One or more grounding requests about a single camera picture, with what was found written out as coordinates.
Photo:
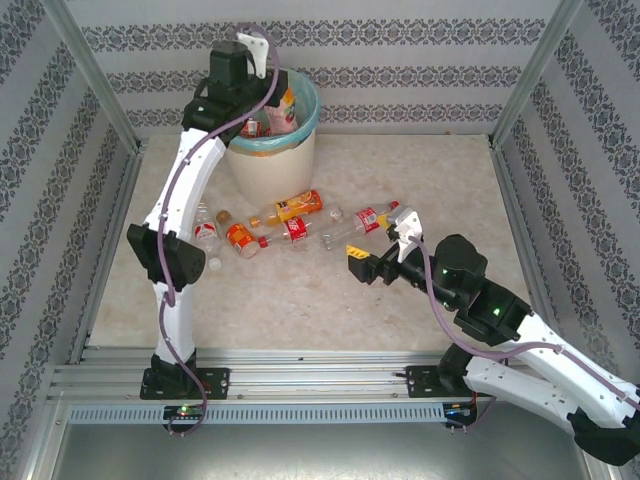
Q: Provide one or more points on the clear Coca-Cola bottle red cap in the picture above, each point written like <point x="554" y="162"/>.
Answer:
<point x="297" y="230"/>
<point x="367" y="220"/>

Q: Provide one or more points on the clear bottle red label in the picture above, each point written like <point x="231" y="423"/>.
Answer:
<point x="250" y="129"/>

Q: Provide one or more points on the orange juice bottle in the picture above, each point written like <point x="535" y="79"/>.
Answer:
<point x="297" y="204"/>

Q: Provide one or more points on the small orange label bottle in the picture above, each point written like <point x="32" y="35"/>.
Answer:
<point x="241" y="239"/>

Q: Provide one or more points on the clear bottle white cap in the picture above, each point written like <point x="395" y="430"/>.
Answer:
<point x="206" y="235"/>

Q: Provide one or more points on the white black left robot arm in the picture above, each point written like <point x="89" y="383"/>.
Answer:
<point x="170" y="320"/>

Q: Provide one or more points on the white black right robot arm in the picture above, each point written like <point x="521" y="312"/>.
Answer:
<point x="525" y="390"/>

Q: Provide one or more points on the cream plastic bin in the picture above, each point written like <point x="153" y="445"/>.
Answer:
<point x="272" y="170"/>

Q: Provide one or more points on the small controller board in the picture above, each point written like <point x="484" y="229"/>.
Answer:
<point x="457" y="411"/>
<point x="182" y="412"/>

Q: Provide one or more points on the grey metal bottom panel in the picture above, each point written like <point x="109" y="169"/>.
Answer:
<point x="325" y="455"/>

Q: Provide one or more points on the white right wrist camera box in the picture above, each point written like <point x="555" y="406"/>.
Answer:
<point x="407" y="225"/>

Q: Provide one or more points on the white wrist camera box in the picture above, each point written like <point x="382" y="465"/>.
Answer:
<point x="255" y="47"/>
<point x="407" y="225"/>

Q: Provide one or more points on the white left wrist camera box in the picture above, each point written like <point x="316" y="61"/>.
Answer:
<point x="255" y="47"/>

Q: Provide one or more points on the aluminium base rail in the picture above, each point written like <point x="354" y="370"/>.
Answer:
<point x="310" y="375"/>

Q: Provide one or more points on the aluminium frame post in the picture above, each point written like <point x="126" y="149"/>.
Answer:
<point x="537" y="65"/>
<point x="90" y="70"/>

